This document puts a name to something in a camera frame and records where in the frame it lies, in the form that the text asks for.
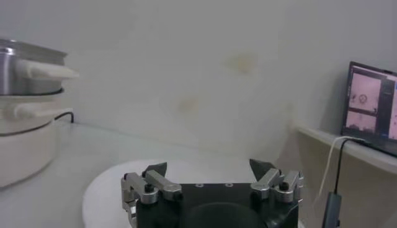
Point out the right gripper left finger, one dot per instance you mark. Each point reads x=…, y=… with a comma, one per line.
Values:
x=164, y=186

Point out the white side table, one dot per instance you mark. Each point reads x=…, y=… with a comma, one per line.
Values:
x=366, y=192

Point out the black open laptop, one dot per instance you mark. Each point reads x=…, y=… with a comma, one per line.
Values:
x=366, y=99

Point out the white round plate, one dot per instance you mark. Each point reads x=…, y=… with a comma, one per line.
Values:
x=105, y=198

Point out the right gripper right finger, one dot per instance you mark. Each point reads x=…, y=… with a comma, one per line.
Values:
x=265, y=182

